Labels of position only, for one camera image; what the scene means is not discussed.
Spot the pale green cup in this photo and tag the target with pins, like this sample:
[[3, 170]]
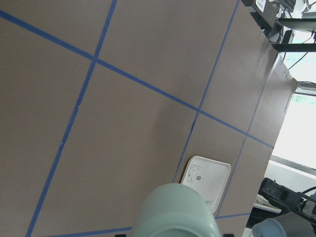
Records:
[[175, 210]]

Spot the cream rabbit tray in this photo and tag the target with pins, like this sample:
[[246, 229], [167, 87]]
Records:
[[208, 178]]

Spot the blue tape line lengthwise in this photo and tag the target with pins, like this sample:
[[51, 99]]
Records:
[[104, 64]]

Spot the blue tape line crosswise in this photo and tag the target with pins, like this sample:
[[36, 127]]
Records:
[[71, 120]]

